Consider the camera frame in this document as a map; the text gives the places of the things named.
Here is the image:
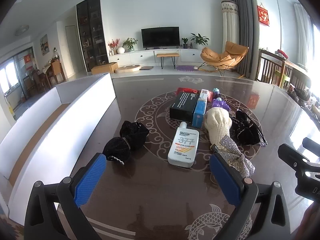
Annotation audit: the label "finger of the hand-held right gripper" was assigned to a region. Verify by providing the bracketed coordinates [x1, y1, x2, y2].
[302, 138, 320, 153]
[278, 144, 320, 174]

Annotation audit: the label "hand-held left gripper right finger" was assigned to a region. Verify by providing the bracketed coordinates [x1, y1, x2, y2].
[209, 152, 297, 240]

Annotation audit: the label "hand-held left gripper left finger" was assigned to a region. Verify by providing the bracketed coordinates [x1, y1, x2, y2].
[24, 152, 107, 240]

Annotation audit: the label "silver rhinestone bow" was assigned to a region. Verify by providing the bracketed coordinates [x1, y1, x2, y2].
[211, 134, 256, 180]

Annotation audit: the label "white sunscreen bottle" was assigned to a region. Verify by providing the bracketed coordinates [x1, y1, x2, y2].
[167, 122, 200, 168]

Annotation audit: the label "large white storage box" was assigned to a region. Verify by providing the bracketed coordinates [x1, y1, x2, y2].
[0, 73, 122, 220]

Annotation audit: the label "red foil packet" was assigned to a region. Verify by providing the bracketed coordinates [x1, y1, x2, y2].
[176, 87, 199, 95]

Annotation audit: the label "dark patterned glossy desktop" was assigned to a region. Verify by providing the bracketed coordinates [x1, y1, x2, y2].
[56, 75, 320, 240]

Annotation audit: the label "person's right hand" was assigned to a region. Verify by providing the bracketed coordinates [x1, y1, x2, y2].
[302, 203, 320, 240]

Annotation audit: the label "clear glasses with black temples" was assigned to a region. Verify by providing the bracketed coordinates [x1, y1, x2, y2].
[254, 119, 268, 147]

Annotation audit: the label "pile of desk clutter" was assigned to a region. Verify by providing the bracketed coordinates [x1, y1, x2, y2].
[287, 84, 320, 115]

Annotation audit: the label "black velvet scrunchie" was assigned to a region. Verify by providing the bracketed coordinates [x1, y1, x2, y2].
[229, 108, 262, 145]

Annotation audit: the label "cream knit glove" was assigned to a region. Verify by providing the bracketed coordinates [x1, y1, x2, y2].
[204, 107, 233, 150]

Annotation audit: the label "green stool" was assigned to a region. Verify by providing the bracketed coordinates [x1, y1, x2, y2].
[275, 70, 291, 88]

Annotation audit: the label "blue cardboard box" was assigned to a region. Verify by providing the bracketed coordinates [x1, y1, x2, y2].
[192, 97, 208, 127]

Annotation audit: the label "purple octopus toy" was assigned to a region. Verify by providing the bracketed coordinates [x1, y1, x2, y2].
[212, 98, 230, 111]

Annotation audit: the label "black cardboard box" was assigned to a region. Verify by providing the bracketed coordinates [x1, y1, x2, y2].
[169, 92, 200, 123]

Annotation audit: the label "white sheer curtain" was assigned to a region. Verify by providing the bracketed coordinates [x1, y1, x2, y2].
[294, 2, 315, 65]

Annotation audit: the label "brown cardboard box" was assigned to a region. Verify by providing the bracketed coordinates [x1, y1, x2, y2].
[91, 62, 118, 75]

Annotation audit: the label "wooden dining chair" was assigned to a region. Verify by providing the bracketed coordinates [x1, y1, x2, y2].
[51, 60, 66, 84]

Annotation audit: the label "purple floor mat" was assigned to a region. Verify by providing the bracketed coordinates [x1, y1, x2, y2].
[176, 65, 198, 72]

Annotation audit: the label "orange lounge rocking chair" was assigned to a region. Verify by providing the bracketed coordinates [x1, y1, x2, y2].
[199, 41, 250, 77]

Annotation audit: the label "white door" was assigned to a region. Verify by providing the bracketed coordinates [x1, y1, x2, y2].
[65, 25, 80, 77]

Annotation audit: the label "grey curtain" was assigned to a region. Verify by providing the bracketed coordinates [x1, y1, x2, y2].
[229, 0, 258, 78]

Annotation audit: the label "white low television cabinet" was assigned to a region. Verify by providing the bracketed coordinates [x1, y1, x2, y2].
[108, 48, 208, 67]

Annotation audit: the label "red flower arrangement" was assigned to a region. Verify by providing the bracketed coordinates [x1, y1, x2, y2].
[108, 39, 120, 55]

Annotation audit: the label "wooden bench with black legs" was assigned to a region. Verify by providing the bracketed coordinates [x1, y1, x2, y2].
[156, 53, 180, 69]

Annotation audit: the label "leafy potted plant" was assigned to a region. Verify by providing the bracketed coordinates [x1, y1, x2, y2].
[122, 37, 138, 52]

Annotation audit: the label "large potted plant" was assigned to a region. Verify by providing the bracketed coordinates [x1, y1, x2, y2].
[190, 33, 210, 50]

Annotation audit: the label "covered standing air conditioner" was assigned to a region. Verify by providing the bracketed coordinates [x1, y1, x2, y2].
[221, 1, 240, 52]

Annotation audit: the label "dark glass display cabinet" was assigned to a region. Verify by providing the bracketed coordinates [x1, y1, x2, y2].
[76, 0, 110, 72]

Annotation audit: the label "black flat television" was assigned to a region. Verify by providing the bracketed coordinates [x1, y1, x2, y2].
[141, 26, 180, 49]

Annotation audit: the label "round ceiling light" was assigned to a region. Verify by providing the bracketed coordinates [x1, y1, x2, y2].
[15, 25, 30, 37]

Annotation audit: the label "red wall hanging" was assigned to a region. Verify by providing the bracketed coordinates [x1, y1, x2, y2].
[257, 3, 270, 27]

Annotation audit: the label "framed wall painting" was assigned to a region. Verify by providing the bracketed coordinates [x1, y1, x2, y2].
[40, 34, 49, 55]

